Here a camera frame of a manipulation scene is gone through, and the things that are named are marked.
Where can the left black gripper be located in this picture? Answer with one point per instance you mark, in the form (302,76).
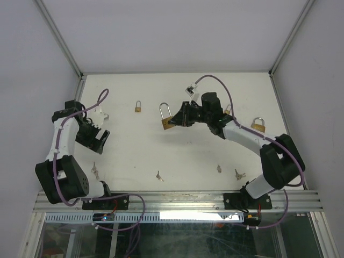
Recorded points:
(93,143)

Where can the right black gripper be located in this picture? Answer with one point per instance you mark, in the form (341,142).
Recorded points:
(181,117)

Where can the large brass padlock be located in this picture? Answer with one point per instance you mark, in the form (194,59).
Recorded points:
(165,120)
(258,124)

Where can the silver key set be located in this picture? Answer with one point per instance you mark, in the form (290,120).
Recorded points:
(239,176)
(95,171)
(159,177)
(219,169)

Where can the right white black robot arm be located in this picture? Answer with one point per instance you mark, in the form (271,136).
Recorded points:
(280,159)

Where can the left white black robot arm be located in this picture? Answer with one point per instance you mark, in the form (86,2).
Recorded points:
(61,177)

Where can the small brass padlock right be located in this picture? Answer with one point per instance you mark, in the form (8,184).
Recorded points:
(227,110)

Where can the small brass padlock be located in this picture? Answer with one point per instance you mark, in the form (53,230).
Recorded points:
(137,107)
(227,110)

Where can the small brass padlock left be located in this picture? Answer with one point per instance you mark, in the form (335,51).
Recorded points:
(137,107)

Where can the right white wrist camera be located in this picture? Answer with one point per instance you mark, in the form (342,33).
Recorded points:
(192,92)

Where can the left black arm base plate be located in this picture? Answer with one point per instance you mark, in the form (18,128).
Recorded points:
(120,201)

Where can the slotted grey cable duct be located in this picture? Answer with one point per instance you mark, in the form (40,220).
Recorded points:
(148,217)

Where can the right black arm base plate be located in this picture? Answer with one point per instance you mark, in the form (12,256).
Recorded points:
(237,201)

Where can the aluminium front rail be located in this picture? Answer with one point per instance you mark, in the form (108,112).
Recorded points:
(300,201)

